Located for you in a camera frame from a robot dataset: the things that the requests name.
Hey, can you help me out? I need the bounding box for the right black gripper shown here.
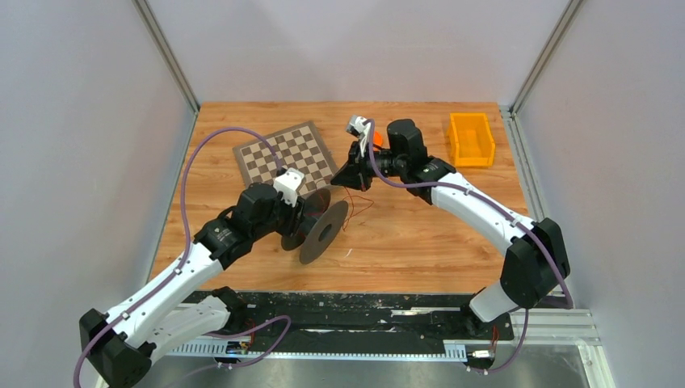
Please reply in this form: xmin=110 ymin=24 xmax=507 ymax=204
xmin=331 ymin=139 xmax=406 ymax=193

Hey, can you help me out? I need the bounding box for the dark grey cable spool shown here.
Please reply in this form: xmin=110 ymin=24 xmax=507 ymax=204
xmin=281 ymin=188 xmax=349 ymax=264

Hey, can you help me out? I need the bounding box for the red thin wire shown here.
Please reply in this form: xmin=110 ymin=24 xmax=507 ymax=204
xmin=315 ymin=184 xmax=376 ymax=232

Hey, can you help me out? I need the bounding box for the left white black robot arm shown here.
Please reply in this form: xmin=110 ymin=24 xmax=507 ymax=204
xmin=73 ymin=182 xmax=330 ymax=387

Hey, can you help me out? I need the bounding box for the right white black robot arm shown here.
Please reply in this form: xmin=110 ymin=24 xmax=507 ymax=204
xmin=330 ymin=116 xmax=574 ymax=338

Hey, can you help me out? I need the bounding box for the orange curved plastic piece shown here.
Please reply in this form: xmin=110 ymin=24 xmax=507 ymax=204
xmin=372 ymin=132 xmax=384 ymax=150

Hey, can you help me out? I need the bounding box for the wooden chessboard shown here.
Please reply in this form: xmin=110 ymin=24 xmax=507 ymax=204
xmin=233 ymin=121 xmax=338 ymax=197

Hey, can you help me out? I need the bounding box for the orange plastic bin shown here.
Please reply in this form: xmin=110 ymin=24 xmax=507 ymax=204
xmin=447 ymin=112 xmax=496 ymax=167

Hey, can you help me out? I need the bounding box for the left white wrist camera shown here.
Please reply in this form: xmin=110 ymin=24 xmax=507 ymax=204
xmin=272 ymin=167 xmax=305 ymax=208

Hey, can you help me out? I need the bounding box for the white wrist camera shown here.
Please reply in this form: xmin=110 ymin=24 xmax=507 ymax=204
xmin=272 ymin=167 xmax=305 ymax=208
xmin=345 ymin=115 xmax=374 ymax=158

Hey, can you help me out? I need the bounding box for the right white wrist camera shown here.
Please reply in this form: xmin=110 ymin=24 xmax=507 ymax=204
xmin=345 ymin=115 xmax=374 ymax=158

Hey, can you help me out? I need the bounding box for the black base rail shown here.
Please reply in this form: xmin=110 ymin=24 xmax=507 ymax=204
xmin=120 ymin=289 xmax=553 ymax=362

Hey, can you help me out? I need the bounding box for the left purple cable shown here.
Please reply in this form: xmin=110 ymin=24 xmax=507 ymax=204
xmin=72 ymin=126 xmax=284 ymax=388

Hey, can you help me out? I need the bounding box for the left aluminium frame post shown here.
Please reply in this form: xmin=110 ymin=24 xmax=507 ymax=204
xmin=132 ymin=0 xmax=200 ymax=116

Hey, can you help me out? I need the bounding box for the aluminium frame post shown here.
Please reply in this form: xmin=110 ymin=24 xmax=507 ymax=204
xmin=509 ymin=0 xmax=585 ymax=116
xmin=132 ymin=0 xmax=200 ymax=116

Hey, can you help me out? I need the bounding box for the right aluminium frame post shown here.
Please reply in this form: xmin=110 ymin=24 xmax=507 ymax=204
xmin=509 ymin=0 xmax=585 ymax=116

